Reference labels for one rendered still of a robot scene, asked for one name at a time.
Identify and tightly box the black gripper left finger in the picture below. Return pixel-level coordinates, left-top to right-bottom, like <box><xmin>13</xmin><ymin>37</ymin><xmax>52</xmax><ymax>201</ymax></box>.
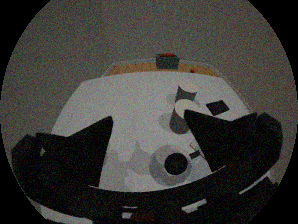
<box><xmin>35</xmin><ymin>116</ymin><xmax>113</xmax><ymax>188</ymax></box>

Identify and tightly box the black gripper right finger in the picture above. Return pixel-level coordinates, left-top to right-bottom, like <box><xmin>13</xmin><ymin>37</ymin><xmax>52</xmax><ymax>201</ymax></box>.
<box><xmin>184</xmin><ymin>109</ymin><xmax>257</xmax><ymax>173</ymax></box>

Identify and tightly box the french press with black knob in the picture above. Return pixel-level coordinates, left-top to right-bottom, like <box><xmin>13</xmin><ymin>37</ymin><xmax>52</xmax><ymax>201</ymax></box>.
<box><xmin>149</xmin><ymin>145</ymin><xmax>201</xmax><ymax>186</ymax></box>

